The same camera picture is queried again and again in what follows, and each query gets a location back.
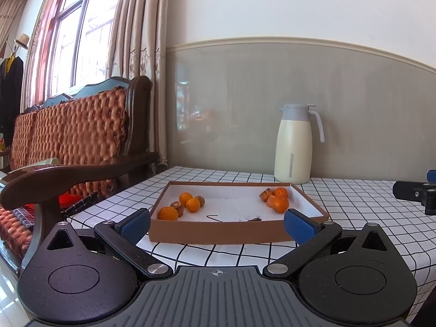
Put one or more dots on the black white checked tablecloth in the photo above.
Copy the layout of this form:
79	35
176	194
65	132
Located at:
357	204

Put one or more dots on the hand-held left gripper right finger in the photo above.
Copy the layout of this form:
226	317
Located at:
299	226

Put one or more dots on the black checked cloth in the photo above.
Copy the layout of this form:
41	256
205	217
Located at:
80	204

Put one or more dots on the dark coat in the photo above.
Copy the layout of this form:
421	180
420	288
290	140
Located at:
12	95

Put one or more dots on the brown curtain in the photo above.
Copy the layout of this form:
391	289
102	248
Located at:
12	20

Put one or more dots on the plaid cloth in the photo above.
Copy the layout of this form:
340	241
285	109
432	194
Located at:
24	215

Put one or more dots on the red cloth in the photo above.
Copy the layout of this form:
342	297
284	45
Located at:
68	200

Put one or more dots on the cream thermos jug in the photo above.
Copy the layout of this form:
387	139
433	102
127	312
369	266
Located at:
293	150

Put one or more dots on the wooden sofa with orange cushions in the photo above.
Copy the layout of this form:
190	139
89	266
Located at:
85	126

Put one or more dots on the brown small fruit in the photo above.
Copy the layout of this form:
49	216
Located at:
179	209

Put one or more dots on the shallow brown cardboard box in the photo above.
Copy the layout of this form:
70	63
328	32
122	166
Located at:
231	204

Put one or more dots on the dark purple mangosteen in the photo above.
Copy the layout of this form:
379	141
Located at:
202	201

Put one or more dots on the beige embroidered curtain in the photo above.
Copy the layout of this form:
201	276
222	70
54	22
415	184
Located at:
139	58

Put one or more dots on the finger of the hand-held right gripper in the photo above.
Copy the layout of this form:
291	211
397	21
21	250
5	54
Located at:
432	176
408	190

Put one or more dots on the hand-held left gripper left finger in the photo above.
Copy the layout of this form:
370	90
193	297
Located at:
136	226

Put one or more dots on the orange tangerine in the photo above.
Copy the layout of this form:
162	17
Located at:
167	213
193	205
185	197
281	192
278	205

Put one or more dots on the straw hat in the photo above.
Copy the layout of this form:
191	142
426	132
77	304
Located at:
22	41

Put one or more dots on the window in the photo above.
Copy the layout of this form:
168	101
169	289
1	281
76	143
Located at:
85	41

